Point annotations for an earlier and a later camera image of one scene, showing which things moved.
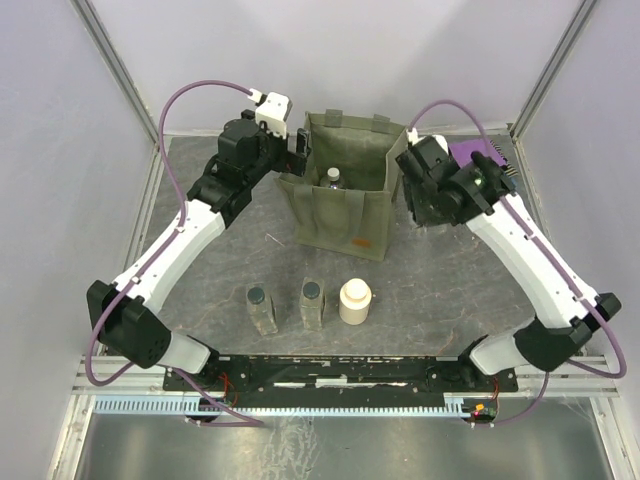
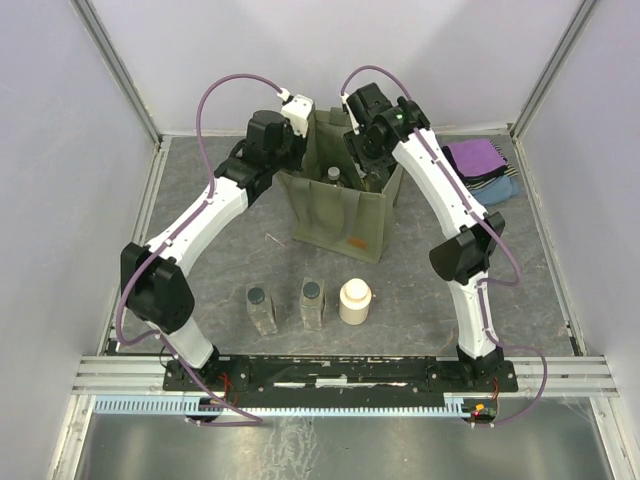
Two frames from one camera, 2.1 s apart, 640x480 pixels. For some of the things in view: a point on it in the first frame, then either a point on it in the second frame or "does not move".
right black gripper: x=421 y=216 → x=363 y=163
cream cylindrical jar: x=354 y=301 does not move
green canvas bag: x=341 y=203 does not move
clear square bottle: x=312 y=303 does not move
